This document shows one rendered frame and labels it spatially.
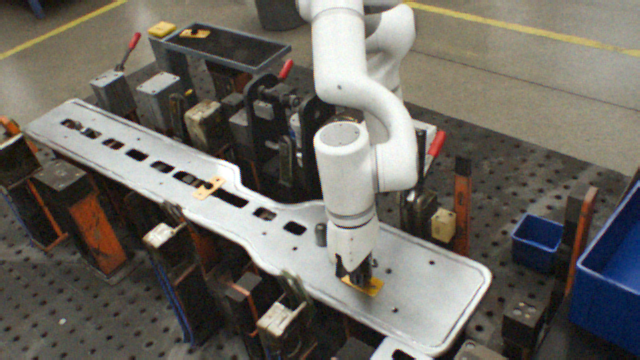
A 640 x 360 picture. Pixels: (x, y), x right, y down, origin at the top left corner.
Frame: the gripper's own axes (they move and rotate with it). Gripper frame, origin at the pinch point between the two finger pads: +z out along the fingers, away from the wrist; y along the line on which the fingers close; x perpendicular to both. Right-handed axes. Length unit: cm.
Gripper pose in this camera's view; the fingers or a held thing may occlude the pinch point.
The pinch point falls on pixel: (359, 272)
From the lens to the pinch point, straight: 111.1
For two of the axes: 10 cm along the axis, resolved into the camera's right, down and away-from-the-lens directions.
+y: -6.0, 5.7, -5.5
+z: 1.4, 7.6, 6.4
